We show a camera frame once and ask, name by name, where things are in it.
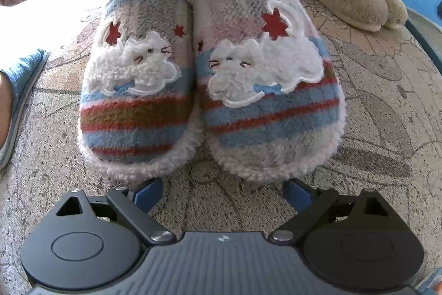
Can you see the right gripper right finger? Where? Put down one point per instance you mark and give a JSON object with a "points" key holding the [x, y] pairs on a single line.
{"points": [[355, 242]]}

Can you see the person blue jeans leg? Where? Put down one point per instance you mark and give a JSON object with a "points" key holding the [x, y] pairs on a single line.
{"points": [[18, 76]]}

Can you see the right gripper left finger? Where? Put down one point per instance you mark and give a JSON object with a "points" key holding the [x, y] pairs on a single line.
{"points": [[85, 243]]}

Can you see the cartoon patterned door mat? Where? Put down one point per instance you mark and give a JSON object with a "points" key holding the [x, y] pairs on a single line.
{"points": [[392, 138]]}

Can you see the striped knit slipper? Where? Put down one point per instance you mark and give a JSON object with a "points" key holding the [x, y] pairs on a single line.
{"points": [[272, 105], [138, 113]]}

